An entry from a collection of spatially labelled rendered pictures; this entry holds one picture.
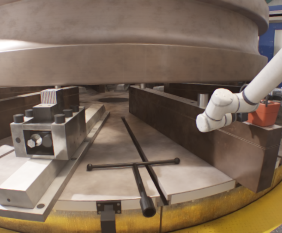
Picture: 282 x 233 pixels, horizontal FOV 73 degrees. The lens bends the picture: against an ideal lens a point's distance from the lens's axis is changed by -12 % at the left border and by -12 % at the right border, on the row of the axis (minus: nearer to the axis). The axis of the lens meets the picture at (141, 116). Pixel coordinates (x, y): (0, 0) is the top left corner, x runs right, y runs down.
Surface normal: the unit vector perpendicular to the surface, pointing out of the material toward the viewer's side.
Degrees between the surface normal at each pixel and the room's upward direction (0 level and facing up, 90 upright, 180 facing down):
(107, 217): 0
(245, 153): 90
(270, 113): 97
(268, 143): 90
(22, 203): 90
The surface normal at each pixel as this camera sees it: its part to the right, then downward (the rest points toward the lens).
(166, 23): 0.29, 0.23
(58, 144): -0.01, 0.24
